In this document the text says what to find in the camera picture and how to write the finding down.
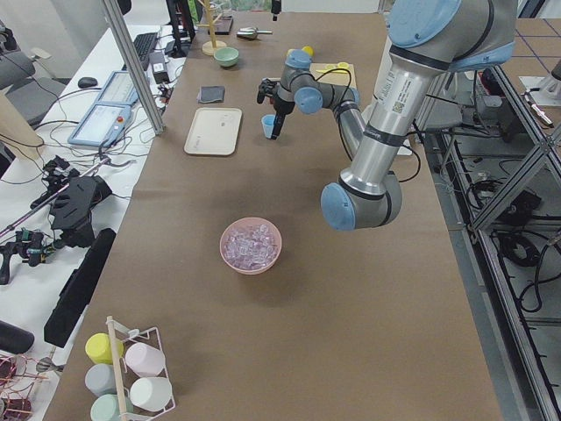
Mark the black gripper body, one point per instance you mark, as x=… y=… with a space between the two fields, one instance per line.
x=280 y=105

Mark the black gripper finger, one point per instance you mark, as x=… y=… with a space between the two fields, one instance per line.
x=278 y=122
x=266 y=89

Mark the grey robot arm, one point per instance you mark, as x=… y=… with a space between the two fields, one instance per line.
x=428 y=38

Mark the light blue cup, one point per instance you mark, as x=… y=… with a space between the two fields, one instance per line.
x=267 y=122

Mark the pile of clear ice cubes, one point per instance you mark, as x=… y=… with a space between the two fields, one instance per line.
x=251 y=247

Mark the pink cup in rack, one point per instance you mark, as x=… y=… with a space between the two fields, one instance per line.
x=145 y=360

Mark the yellow cup in rack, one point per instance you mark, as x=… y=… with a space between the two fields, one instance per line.
x=98 y=349

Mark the white cup in rack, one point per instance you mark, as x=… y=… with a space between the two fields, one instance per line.
x=151 y=393

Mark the grey cup in rack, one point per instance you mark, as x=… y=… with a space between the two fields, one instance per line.
x=100 y=380

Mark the mint cup in rack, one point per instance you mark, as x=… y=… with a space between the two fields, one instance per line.
x=105 y=408

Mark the green bowl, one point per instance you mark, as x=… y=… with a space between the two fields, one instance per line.
x=226 y=57

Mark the upper whole yellow lemon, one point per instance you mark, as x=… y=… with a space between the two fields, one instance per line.
x=309 y=50

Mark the metal scoop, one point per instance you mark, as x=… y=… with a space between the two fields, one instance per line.
x=251 y=33

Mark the grey folded cloth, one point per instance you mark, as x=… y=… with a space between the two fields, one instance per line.
x=211 y=94

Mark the wooden cutting board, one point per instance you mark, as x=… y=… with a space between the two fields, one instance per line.
x=337 y=76

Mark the cream rabbit tray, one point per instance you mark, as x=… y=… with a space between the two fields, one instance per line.
x=214 y=131

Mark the wooden mug tree stand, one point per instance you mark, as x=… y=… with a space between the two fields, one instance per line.
x=212 y=14

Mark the black box device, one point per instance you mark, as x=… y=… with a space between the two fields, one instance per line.
x=159 y=67

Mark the black keyboard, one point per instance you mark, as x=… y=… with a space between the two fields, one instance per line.
x=145 y=44

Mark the pink bowl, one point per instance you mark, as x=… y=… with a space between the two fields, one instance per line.
x=246 y=222

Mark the teach pendant tablet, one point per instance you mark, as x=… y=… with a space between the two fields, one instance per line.
x=106 y=119

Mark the black computer mouse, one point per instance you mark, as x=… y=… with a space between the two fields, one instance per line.
x=87 y=82

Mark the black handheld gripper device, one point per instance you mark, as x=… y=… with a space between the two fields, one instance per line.
x=71 y=209

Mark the black long bar device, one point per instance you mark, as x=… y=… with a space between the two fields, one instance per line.
x=78 y=291

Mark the aluminium frame post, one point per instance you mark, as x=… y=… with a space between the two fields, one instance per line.
x=128 y=52

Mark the white wire cup rack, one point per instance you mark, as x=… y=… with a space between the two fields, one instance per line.
x=121 y=338

